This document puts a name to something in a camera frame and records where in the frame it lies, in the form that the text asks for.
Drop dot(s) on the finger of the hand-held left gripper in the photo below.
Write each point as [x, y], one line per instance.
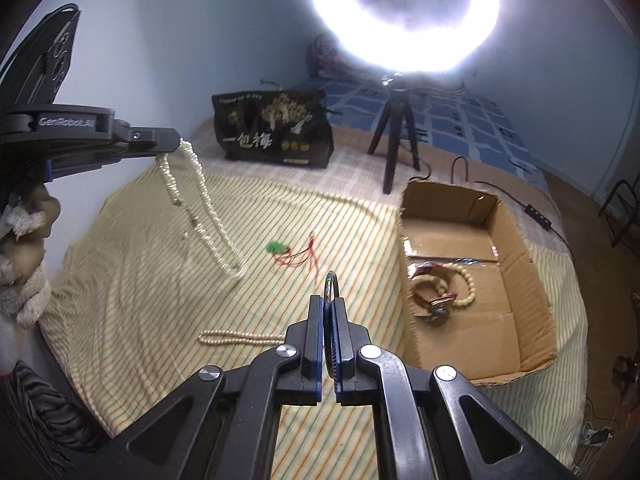
[150, 137]
[100, 162]

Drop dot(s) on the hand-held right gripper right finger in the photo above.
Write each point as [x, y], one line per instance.
[341, 345]

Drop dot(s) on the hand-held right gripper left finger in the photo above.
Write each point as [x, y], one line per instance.
[314, 345]

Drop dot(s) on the cardboard box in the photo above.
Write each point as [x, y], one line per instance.
[505, 310]

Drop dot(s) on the person's left hand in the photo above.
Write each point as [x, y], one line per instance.
[25, 255]

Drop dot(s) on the black printed gift bag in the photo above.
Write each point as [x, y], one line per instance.
[272, 127]

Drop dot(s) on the yellow striped blanket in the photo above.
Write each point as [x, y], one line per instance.
[175, 285]

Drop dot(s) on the black tripod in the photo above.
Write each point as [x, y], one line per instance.
[397, 125]

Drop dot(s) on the blue patterned bed sheet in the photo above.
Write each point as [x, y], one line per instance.
[465, 125]

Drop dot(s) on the dark striped cloth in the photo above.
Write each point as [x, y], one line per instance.
[45, 420]

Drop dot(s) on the white power strip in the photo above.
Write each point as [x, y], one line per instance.
[597, 435]

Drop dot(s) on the black metal chair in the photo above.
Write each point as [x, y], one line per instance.
[620, 210]

